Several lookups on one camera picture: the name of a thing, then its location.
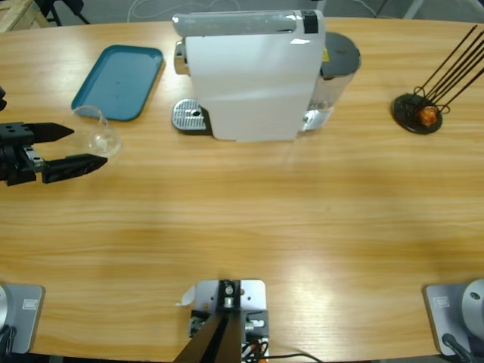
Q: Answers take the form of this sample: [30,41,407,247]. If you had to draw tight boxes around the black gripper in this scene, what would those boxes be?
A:
[0,121,109,187]

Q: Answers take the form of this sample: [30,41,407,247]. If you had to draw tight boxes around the clear glass cup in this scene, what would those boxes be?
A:
[70,105,123,156]

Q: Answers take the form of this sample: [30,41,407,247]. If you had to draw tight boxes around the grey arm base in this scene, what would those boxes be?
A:
[422,278,484,356]
[0,283,46,355]

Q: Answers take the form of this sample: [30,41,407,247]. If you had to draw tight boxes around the white capsule coffee machine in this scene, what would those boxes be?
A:
[172,9,327,144]

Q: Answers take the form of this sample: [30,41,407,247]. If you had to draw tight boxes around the orange coffee capsule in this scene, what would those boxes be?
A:
[419,106,438,126]

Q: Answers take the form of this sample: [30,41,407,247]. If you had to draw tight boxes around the teal plastic tray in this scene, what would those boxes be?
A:
[70,44,166,123]

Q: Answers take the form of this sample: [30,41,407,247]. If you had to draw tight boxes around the metal drip tray grille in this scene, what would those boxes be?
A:
[172,98,213,135]

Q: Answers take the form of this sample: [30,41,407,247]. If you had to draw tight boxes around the black chair legs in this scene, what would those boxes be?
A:
[39,0,92,26]

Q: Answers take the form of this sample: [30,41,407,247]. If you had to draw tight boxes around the wooden crate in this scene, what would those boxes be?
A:
[0,0,39,34]

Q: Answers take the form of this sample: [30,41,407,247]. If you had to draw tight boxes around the white tape piece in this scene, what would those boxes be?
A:
[174,285,197,307]

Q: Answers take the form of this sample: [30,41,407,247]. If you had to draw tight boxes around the water tank with black lid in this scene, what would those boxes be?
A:
[309,32,362,132]

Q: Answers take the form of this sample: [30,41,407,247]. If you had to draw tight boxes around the black capsule holder with rods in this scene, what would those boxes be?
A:
[391,24,484,135]

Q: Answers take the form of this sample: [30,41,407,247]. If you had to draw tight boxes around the grey metal leg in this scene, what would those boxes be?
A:
[402,0,424,19]

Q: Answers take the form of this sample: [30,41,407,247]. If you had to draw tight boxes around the black base cable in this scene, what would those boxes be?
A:
[441,332,473,363]
[0,324,18,356]

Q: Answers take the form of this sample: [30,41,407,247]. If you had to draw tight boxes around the white mount block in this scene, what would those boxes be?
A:
[194,278,270,341]

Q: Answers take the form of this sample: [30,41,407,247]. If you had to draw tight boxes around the dark camera post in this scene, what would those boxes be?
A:
[173,279,243,363]

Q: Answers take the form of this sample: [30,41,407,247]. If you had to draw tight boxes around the orange wires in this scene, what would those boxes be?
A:
[241,338,270,358]

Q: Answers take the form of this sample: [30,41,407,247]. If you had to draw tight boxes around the black cable at mount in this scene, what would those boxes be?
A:
[264,352,322,363]

